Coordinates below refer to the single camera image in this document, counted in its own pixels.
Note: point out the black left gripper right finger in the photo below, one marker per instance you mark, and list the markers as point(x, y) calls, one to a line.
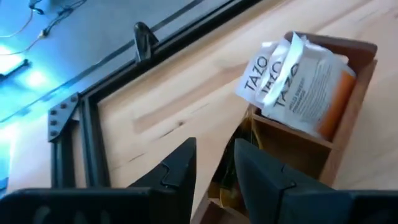
point(264, 186)

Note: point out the black flat floor bar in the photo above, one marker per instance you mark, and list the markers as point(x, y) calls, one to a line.
point(15, 68)

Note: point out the dark green mango tea packet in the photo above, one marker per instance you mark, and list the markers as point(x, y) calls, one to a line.
point(222, 174)

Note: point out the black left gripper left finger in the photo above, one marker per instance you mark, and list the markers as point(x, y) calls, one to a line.
point(177, 186)

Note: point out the black table end rail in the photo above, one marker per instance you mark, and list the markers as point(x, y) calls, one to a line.
point(93, 143)

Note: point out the white orange Tazo tea packet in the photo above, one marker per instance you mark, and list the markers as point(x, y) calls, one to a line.
point(275, 67)
point(252, 81)
point(314, 93)

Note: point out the grey metal corner bracket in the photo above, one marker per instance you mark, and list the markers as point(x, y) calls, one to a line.
point(62, 115)

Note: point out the wooden tea organizer box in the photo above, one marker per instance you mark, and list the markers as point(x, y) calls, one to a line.
point(351, 118)

